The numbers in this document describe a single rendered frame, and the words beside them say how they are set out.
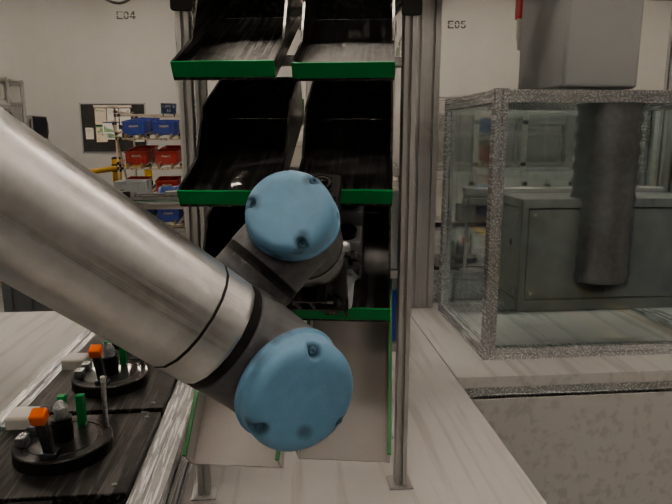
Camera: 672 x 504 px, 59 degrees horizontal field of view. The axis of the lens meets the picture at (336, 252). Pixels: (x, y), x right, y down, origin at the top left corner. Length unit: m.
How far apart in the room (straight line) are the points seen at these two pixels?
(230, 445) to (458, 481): 0.42
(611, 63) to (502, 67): 10.20
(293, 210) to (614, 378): 1.30
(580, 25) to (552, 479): 1.15
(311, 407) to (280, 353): 0.04
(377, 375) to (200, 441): 0.27
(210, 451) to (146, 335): 0.56
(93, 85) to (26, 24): 1.53
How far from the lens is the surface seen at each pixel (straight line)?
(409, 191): 0.91
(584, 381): 1.64
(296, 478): 1.09
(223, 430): 0.90
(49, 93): 12.40
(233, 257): 0.50
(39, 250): 0.33
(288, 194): 0.48
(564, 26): 1.70
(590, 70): 1.70
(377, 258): 0.93
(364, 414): 0.90
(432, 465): 1.14
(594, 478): 1.78
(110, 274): 0.33
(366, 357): 0.94
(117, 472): 0.95
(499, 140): 1.54
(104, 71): 12.05
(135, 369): 1.25
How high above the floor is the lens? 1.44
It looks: 11 degrees down
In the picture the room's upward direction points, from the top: straight up
